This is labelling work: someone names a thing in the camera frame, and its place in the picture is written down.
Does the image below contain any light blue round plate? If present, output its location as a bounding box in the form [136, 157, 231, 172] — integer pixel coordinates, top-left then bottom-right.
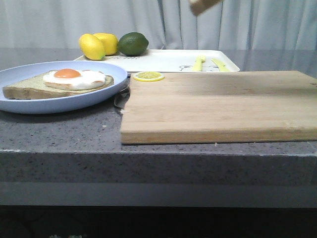
[0, 60, 128, 114]

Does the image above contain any bread slice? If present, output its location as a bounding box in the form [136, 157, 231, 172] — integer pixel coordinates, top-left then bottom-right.
[2, 73, 114, 100]
[189, 0, 222, 16]

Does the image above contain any white rectangular tray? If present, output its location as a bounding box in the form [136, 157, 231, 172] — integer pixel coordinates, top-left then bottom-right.
[73, 49, 241, 73]

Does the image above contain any metal utensil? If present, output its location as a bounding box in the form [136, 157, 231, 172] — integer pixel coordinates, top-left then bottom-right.
[114, 86, 130, 109]

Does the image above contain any lemon slice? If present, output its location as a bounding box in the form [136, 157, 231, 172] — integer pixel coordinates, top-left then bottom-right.
[132, 71, 164, 82]

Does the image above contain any yellow plastic fork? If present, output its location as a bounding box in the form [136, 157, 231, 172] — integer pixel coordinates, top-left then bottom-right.
[192, 55, 206, 71]

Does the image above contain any green lime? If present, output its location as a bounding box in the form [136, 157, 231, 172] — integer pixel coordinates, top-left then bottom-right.
[117, 32, 149, 56]

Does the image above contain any yellow plastic knife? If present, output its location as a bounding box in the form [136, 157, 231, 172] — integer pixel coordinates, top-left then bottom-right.
[212, 59, 230, 72]

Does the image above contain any rear yellow lemon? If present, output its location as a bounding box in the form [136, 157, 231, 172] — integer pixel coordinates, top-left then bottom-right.
[93, 33, 118, 56]

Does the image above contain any yellow lemon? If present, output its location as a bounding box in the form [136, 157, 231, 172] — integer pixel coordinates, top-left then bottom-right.
[79, 33, 106, 60]
[93, 33, 118, 56]

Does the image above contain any fried egg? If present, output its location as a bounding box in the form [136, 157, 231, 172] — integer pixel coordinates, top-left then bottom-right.
[43, 68, 106, 90]

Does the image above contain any front yellow lemon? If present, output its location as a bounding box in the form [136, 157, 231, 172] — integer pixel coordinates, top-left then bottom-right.
[79, 33, 106, 60]

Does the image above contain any wooden cutting board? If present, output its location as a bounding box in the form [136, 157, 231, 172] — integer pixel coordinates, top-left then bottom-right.
[120, 71, 317, 144]

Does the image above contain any grey curtain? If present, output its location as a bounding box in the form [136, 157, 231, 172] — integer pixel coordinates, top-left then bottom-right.
[0, 0, 317, 50]

